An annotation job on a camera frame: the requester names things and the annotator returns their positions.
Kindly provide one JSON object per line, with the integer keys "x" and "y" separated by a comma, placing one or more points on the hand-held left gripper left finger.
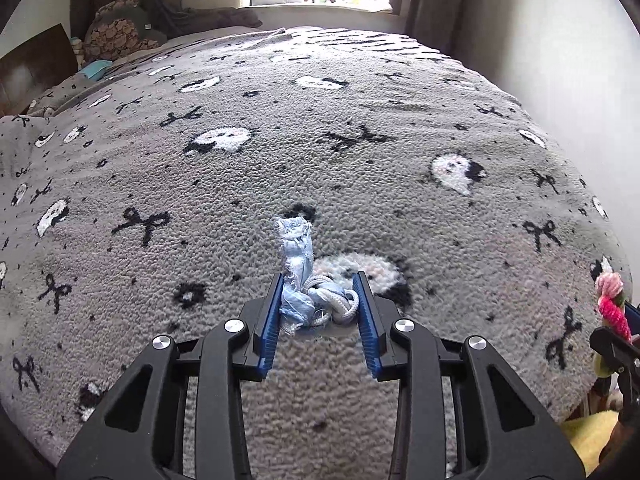
{"x": 267, "y": 330}

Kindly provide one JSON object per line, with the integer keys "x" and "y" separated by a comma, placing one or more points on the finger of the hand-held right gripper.
{"x": 633, "y": 322}
{"x": 625, "y": 360}

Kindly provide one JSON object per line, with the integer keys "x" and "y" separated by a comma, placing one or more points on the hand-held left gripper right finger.
{"x": 367, "y": 330}

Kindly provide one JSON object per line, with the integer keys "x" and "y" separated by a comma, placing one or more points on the yellow fluffy cloth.
{"x": 590, "y": 435}

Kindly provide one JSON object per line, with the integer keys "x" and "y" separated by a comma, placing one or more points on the grey printed blanket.
{"x": 400, "y": 210}

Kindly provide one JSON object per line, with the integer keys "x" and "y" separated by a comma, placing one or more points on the teal flat packet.
{"x": 97, "y": 70}

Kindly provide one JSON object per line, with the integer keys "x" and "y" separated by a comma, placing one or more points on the brown patterned pillow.
{"x": 110, "y": 35}

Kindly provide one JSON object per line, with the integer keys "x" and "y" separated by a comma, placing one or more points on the wooden headboard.
{"x": 30, "y": 65}

